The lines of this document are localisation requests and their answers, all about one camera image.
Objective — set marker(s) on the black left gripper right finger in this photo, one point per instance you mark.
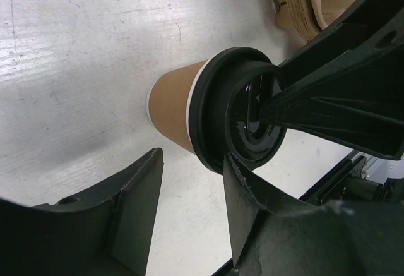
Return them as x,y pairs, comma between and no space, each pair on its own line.
300,231

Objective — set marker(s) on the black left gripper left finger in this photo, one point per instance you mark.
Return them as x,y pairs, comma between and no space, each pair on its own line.
105,229

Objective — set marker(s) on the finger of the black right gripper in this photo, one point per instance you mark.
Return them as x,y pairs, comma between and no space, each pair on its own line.
355,100
347,26

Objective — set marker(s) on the black cup lid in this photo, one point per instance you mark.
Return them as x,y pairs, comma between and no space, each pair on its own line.
223,108

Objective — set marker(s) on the brown paper cup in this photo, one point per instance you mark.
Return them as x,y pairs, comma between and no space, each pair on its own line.
166,104

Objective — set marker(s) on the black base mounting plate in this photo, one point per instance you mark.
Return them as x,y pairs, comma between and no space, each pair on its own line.
347,181

